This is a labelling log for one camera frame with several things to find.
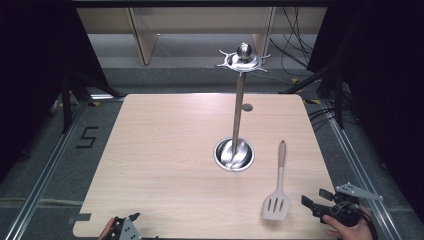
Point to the black metal stand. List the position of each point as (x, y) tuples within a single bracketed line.
[(66, 106), (338, 100)]

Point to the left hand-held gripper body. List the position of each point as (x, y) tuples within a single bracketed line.
[(128, 231)]

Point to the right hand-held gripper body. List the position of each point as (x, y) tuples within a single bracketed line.
[(346, 213)]

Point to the grey slotted spatula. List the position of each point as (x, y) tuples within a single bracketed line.
[(276, 206)]

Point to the black curtain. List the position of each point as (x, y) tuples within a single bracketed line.
[(30, 66), (386, 83)]

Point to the person's right hand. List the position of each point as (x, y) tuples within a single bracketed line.
[(353, 233)]

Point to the light wooden desk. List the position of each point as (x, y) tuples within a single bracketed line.
[(200, 20)]

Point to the stainless steel utensil rack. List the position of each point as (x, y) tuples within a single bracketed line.
[(237, 116)]

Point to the person's left hand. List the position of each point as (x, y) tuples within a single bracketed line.
[(106, 231)]

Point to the grey round sticker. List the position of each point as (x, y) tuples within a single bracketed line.
[(247, 107)]

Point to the aluminium floor rail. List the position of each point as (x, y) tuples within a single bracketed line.
[(43, 176), (356, 166)]

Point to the black tape floor mark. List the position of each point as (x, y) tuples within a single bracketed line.
[(87, 137)]

